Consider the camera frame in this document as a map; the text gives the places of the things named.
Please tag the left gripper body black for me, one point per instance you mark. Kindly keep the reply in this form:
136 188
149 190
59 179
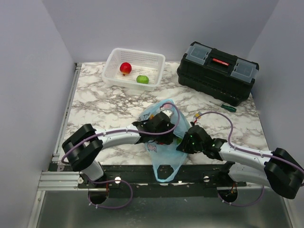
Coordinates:
163 138

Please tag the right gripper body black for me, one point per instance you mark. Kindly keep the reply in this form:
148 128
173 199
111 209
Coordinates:
190 147

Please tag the light blue plastic bag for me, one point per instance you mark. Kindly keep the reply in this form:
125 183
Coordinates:
166 154

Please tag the red fake apple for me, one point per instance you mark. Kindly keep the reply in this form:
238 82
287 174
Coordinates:
125 68

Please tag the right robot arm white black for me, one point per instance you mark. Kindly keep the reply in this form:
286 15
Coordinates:
276 169

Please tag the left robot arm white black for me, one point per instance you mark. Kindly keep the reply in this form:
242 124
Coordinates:
82 148

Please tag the green fake fruit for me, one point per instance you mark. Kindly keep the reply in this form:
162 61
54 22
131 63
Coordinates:
142 79

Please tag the hex key set yellow holder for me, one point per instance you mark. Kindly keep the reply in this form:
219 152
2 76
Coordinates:
197 116

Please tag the black plastic toolbox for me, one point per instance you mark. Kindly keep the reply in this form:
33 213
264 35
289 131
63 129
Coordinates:
221 75

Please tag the white plastic basket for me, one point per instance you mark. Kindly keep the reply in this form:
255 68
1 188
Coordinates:
143 63

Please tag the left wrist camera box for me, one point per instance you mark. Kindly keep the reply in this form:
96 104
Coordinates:
167 112

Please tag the green handled screwdriver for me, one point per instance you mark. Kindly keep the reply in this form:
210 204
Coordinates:
226 107

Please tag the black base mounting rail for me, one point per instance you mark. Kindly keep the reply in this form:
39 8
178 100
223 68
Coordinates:
143 182

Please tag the aluminium frame profile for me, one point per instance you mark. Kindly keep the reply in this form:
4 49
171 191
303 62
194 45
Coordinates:
58 181

